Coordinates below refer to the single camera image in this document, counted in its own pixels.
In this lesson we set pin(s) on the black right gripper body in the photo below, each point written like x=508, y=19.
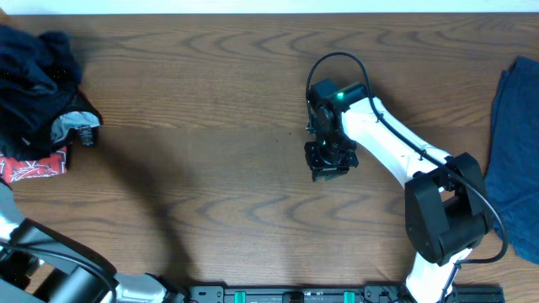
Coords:
x=334, y=155

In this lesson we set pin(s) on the navy blue shorts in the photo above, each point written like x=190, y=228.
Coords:
x=39, y=77

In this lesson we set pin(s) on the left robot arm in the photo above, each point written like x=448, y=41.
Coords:
x=39, y=264

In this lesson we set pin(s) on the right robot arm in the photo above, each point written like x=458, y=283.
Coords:
x=445, y=217

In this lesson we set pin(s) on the navy blue garment pile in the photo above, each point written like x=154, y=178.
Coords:
x=512, y=175

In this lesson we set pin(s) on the black patterned folded garment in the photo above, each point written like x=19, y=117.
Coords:
x=79, y=118

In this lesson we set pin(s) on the red patterned folded garment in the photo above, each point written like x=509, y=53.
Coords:
x=56, y=164

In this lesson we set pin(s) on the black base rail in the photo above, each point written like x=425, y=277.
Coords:
x=373, y=293

